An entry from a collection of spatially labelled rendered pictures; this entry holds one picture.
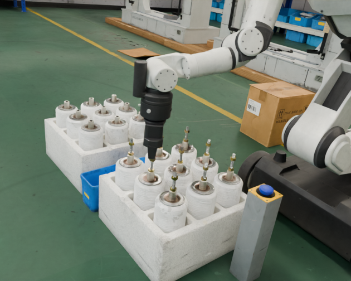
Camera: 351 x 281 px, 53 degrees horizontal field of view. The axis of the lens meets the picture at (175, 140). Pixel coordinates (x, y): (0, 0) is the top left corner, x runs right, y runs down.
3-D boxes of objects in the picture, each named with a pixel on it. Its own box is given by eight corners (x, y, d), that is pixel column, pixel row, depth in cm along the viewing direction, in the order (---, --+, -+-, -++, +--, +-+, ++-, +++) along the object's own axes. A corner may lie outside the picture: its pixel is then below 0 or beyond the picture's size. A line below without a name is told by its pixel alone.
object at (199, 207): (214, 235, 117) (223, 189, 109) (196, 248, 110) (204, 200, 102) (193, 220, 122) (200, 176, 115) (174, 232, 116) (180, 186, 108)
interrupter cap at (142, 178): (159, 189, 106) (159, 187, 106) (135, 183, 107) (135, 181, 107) (164, 176, 113) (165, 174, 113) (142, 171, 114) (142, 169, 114)
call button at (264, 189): (264, 188, 101) (266, 182, 100) (275, 195, 98) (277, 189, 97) (254, 192, 99) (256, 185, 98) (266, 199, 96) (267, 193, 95)
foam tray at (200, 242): (180, 188, 152) (185, 151, 145) (247, 242, 125) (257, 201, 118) (98, 216, 130) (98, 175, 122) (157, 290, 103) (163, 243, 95)
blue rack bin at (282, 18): (286, 19, 659) (288, 8, 650) (303, 23, 632) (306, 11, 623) (268, 19, 631) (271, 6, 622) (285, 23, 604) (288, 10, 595)
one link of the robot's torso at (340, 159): (348, 129, 148) (291, 106, 116) (396, 150, 134) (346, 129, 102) (331, 162, 151) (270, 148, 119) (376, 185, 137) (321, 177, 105)
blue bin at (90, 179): (142, 179, 155) (145, 156, 150) (157, 192, 148) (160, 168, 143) (79, 199, 138) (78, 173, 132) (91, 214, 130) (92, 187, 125)
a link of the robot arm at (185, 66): (143, 81, 101) (186, 71, 104) (152, 91, 93) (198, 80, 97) (140, 58, 97) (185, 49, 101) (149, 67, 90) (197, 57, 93)
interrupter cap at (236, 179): (238, 174, 119) (238, 172, 119) (242, 186, 112) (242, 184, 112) (216, 172, 119) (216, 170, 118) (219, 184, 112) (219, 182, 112)
